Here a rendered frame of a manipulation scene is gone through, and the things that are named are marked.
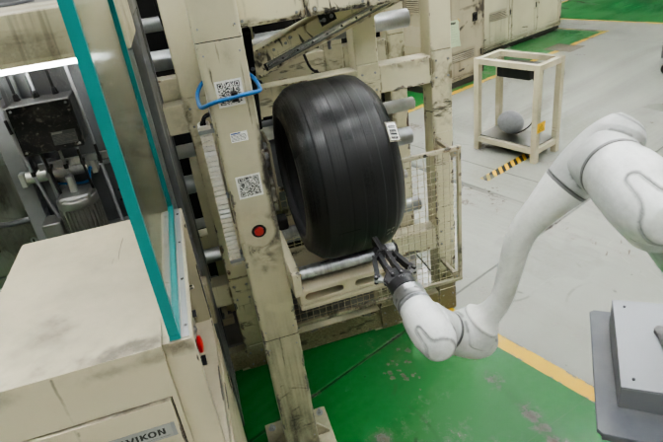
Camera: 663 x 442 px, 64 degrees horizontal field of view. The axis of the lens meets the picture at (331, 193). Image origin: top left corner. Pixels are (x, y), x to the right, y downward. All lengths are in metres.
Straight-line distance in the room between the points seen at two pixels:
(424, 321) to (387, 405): 1.22
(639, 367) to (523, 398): 0.93
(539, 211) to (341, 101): 0.65
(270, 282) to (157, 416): 0.80
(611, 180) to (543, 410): 1.61
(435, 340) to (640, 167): 0.58
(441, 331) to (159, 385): 0.64
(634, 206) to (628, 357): 0.79
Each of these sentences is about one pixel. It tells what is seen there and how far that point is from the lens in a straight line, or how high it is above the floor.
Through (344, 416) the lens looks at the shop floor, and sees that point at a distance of 2.49.
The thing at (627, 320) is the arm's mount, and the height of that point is 0.74.
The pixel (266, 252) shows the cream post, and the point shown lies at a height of 0.98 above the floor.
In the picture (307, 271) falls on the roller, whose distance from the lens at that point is 1.72.
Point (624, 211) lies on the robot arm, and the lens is 1.03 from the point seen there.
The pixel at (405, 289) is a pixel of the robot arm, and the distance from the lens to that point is 1.40.
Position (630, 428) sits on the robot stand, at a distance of 1.68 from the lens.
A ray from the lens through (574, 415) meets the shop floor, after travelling 2.55.
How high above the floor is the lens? 1.88
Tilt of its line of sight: 26 degrees down
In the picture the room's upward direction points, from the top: 8 degrees counter-clockwise
